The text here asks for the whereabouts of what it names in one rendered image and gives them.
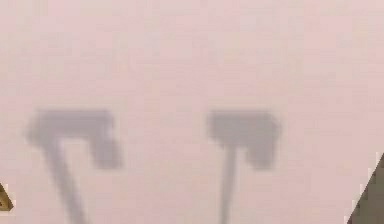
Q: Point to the yellow brown triangular object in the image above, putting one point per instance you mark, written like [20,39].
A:
[4,200]

